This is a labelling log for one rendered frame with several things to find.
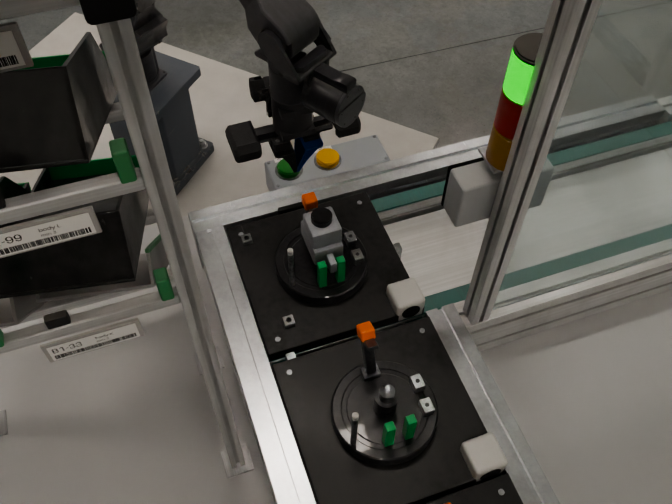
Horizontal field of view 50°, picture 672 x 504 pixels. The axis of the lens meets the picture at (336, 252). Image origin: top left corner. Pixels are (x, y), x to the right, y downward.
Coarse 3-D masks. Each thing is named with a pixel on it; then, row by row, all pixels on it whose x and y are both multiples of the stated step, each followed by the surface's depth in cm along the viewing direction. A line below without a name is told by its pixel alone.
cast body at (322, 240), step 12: (312, 216) 99; (324, 216) 99; (312, 228) 99; (324, 228) 99; (336, 228) 99; (312, 240) 99; (324, 240) 99; (336, 240) 101; (312, 252) 101; (324, 252) 101; (336, 252) 102; (336, 264) 100
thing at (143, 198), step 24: (48, 168) 89; (72, 168) 89; (96, 168) 90; (24, 192) 78; (144, 192) 80; (120, 216) 64; (144, 216) 78; (72, 240) 64; (96, 240) 64; (120, 240) 65; (0, 264) 64; (24, 264) 64; (48, 264) 65; (72, 264) 65; (96, 264) 66; (120, 264) 66; (0, 288) 65; (24, 288) 66; (48, 288) 66; (72, 288) 66
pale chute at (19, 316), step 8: (24, 296) 81; (32, 296) 84; (0, 304) 89; (8, 304) 88; (16, 304) 78; (24, 304) 81; (32, 304) 84; (40, 304) 87; (0, 312) 84; (8, 312) 83; (16, 312) 78; (24, 312) 80; (32, 312) 83; (0, 320) 79; (8, 320) 79; (16, 320) 78
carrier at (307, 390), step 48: (384, 336) 102; (432, 336) 102; (288, 384) 97; (336, 384) 98; (384, 384) 90; (432, 384) 98; (336, 432) 92; (384, 432) 88; (432, 432) 92; (480, 432) 94; (336, 480) 90; (384, 480) 90; (432, 480) 90; (480, 480) 91
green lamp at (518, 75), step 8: (512, 48) 72; (512, 56) 71; (512, 64) 72; (520, 64) 70; (512, 72) 72; (520, 72) 71; (528, 72) 70; (504, 80) 75; (512, 80) 72; (520, 80) 72; (528, 80) 71; (504, 88) 74; (512, 88) 73; (520, 88) 72; (512, 96) 74; (520, 96) 73; (520, 104) 74
